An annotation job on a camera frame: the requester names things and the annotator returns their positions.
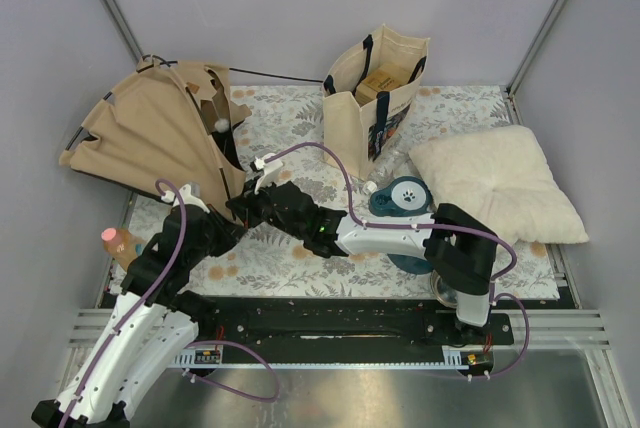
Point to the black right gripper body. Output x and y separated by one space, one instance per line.
260 208

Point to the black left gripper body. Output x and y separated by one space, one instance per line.
218 237

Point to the beige fabric pet tent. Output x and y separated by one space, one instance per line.
145 129

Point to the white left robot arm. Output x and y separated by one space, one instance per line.
154 319

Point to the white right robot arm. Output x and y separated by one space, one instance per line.
459 249

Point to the teal double pet bowl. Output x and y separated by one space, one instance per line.
403 197

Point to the steel pet bowl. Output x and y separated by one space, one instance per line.
444 294

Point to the floral patterned mat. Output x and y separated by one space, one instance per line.
268 263

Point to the pink cap juice bottle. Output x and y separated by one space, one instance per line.
123 246

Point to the white pompom toy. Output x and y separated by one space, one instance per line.
222 125

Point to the cream canvas tote bag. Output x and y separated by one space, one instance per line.
359 134

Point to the brown cardboard box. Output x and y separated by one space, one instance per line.
386 78

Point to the cream fluffy pillow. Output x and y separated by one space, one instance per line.
501 177

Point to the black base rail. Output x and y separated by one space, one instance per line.
255 322

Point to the white slotted cable duct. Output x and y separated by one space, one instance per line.
322 353

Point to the aluminium frame rail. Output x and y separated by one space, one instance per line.
550 329

